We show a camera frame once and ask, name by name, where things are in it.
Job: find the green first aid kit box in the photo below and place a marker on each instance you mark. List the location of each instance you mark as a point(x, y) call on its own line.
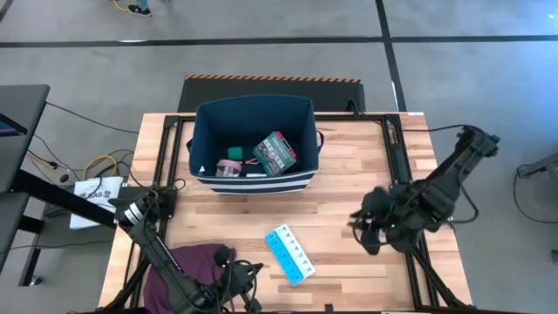
point(274, 153)

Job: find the black aluminium table frame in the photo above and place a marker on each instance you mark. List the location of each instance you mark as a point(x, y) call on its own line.
point(412, 144)

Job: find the small white tag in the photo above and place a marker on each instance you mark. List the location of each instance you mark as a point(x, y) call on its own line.
point(202, 170)

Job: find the dark grey desk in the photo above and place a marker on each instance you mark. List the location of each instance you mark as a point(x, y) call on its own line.
point(19, 131)

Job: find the clear cup with pink lid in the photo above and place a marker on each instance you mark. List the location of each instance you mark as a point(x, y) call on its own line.
point(229, 168)

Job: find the purple cloth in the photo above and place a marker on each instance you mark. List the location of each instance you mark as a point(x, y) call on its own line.
point(196, 266)

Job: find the blue weekly pill organizer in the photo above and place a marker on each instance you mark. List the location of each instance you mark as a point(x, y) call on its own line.
point(290, 254)

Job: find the grey stand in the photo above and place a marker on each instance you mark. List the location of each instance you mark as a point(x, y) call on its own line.
point(540, 165)

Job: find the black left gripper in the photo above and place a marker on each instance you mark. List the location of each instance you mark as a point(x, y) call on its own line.
point(237, 281)

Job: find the person's black shoe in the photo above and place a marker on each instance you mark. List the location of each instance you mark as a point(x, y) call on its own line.
point(139, 8)

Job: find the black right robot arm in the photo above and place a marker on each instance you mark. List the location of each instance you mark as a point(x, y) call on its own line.
point(453, 174)

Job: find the green bandage roll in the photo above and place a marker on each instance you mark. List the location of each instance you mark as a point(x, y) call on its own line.
point(235, 153)

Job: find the black floor mat orange edge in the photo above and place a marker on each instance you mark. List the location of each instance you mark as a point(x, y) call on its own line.
point(270, 91)

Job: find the navy white striped fabric basket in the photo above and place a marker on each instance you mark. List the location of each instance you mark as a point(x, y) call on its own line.
point(253, 118)

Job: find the white printed paper sheet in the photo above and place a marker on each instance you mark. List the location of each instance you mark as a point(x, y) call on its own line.
point(93, 200)

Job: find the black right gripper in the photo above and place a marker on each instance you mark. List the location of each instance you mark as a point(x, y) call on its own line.
point(385, 213)

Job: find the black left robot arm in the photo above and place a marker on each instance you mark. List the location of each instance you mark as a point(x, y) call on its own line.
point(161, 253)

